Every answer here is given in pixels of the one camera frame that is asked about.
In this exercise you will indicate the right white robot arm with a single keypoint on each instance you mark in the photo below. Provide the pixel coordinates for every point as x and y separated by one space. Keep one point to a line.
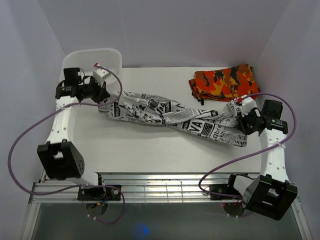
270 194

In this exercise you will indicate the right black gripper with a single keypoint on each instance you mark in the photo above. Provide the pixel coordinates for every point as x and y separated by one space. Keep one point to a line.
242 119

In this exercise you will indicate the aluminium rail frame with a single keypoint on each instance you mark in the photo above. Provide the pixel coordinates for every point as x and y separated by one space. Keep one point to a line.
157 165

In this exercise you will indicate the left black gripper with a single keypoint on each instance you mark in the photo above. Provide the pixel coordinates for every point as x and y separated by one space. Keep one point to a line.
103 93

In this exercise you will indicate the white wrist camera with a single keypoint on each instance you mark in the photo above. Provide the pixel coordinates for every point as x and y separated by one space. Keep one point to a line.
247 104
99 74

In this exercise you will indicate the white plastic basket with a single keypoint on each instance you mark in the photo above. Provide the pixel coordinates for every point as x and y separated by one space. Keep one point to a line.
108 58

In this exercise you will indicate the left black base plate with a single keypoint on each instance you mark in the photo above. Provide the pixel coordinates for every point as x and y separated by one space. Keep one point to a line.
99 193

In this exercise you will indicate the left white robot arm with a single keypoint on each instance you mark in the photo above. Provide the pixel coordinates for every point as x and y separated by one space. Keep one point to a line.
59 156

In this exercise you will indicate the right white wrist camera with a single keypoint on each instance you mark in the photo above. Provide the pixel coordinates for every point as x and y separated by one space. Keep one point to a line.
247 104

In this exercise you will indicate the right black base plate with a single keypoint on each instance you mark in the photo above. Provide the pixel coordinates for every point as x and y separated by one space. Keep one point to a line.
223 192

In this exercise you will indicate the newspaper print trousers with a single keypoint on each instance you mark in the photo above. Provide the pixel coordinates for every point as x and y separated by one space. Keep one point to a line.
148 109

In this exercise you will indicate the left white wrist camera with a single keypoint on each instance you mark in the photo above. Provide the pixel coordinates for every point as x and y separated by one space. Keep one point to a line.
99 74

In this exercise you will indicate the orange camouflage folded trousers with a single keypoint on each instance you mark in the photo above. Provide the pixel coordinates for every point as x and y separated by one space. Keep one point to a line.
223 85

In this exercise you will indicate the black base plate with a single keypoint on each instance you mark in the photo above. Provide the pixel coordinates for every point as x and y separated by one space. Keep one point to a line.
99 193
223 192

